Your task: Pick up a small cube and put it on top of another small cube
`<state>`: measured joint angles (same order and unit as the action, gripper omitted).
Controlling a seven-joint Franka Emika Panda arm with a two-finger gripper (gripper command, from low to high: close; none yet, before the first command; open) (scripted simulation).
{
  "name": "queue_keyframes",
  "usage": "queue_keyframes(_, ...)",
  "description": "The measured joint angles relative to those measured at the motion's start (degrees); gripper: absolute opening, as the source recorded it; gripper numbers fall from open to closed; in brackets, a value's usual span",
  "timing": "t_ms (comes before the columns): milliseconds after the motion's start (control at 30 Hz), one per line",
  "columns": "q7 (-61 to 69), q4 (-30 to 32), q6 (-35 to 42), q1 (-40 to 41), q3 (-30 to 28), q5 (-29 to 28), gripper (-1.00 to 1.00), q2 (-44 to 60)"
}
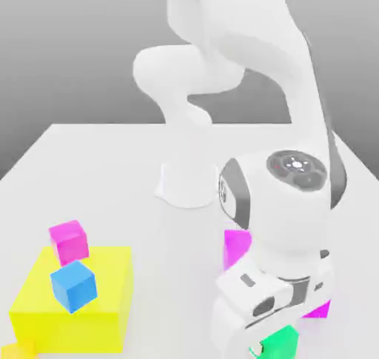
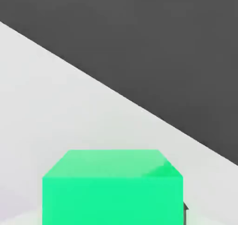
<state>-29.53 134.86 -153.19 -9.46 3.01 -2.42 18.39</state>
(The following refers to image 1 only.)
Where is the small orange cube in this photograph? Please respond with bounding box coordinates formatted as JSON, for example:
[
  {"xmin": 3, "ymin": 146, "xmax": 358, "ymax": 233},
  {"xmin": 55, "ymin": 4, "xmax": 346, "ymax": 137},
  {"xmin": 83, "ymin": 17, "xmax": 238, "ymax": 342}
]
[{"xmin": 0, "ymin": 342, "xmax": 40, "ymax": 359}]

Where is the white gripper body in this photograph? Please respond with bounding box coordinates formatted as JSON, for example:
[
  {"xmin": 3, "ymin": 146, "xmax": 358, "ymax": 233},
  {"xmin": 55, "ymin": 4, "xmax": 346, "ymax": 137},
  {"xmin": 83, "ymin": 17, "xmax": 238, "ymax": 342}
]
[{"xmin": 211, "ymin": 300, "xmax": 299, "ymax": 359}]

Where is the small green cube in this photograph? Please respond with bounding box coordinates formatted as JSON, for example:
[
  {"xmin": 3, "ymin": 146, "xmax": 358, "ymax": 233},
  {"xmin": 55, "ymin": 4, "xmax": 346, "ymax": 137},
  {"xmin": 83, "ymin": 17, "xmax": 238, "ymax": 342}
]
[{"xmin": 247, "ymin": 324, "xmax": 300, "ymax": 359}]

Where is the large yellow box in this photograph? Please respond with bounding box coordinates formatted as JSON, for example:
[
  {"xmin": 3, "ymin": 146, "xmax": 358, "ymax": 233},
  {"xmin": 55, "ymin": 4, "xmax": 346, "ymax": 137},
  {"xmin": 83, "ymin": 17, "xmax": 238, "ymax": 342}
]
[{"xmin": 8, "ymin": 245, "xmax": 133, "ymax": 355}]

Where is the large magenta box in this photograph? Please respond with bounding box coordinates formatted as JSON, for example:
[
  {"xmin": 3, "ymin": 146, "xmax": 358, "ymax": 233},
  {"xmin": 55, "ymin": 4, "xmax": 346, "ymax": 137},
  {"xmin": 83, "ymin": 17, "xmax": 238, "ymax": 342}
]
[{"xmin": 223, "ymin": 229, "xmax": 332, "ymax": 319}]

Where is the small blue cube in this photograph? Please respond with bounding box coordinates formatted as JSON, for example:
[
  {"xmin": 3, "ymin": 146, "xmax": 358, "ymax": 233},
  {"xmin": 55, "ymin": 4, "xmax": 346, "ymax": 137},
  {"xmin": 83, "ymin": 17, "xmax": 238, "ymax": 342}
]
[{"xmin": 50, "ymin": 259, "xmax": 98, "ymax": 315}]

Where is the small magenta cube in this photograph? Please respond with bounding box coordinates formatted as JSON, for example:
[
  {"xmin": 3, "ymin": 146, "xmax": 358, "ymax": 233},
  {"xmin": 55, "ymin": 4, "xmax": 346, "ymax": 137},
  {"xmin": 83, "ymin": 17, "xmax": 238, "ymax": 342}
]
[{"xmin": 48, "ymin": 219, "xmax": 90, "ymax": 267}]

